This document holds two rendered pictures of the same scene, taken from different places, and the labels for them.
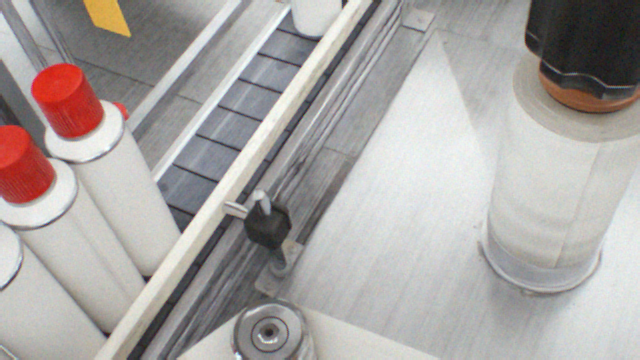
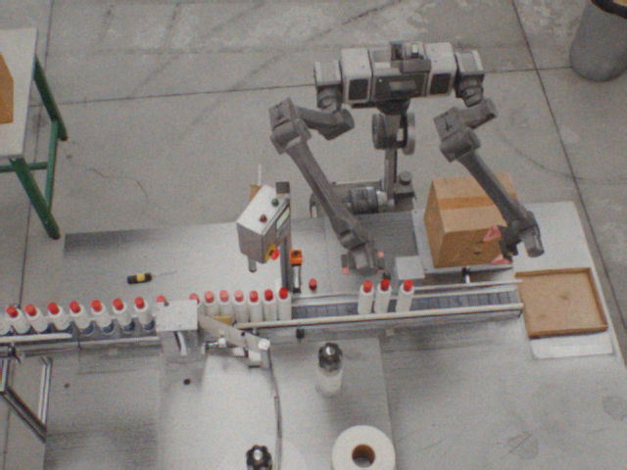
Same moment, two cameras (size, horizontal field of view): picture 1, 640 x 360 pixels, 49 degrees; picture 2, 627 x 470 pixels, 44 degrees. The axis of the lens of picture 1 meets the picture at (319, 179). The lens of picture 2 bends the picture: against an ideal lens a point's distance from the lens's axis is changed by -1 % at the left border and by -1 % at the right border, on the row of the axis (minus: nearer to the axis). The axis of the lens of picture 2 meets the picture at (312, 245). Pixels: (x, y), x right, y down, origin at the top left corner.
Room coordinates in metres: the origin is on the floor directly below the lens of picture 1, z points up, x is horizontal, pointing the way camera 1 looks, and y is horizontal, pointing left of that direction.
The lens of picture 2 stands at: (-0.45, -0.89, 3.49)
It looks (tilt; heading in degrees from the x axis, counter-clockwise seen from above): 59 degrees down; 49
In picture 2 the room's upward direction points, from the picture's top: 1 degrees clockwise
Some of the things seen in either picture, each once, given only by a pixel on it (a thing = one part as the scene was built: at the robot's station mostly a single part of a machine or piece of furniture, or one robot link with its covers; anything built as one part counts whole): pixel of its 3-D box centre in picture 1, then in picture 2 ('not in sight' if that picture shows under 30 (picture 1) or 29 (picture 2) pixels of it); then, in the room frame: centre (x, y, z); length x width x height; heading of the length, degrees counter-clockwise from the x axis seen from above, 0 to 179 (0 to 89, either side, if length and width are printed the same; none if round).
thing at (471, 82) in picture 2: not in sight; (471, 91); (1.20, 0.18, 1.45); 0.09 x 0.08 x 0.12; 146
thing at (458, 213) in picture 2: not in sight; (471, 220); (1.09, -0.04, 0.99); 0.30 x 0.24 x 0.27; 146
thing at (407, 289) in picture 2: not in sight; (405, 296); (0.67, -0.11, 0.98); 0.05 x 0.05 x 0.20
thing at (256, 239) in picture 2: not in sight; (265, 225); (0.32, 0.24, 1.38); 0.17 x 0.10 x 0.19; 20
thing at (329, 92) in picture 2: not in sight; (330, 101); (0.79, 0.46, 1.45); 0.09 x 0.08 x 0.12; 146
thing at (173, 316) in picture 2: not in sight; (176, 315); (-0.04, 0.28, 1.14); 0.14 x 0.11 x 0.01; 145
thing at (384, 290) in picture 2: not in sight; (382, 296); (0.61, -0.06, 0.98); 0.05 x 0.05 x 0.20
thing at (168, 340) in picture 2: not in sight; (181, 330); (-0.04, 0.28, 1.01); 0.14 x 0.13 x 0.26; 145
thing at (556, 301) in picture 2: not in sight; (560, 300); (1.17, -0.47, 0.85); 0.30 x 0.26 x 0.04; 145
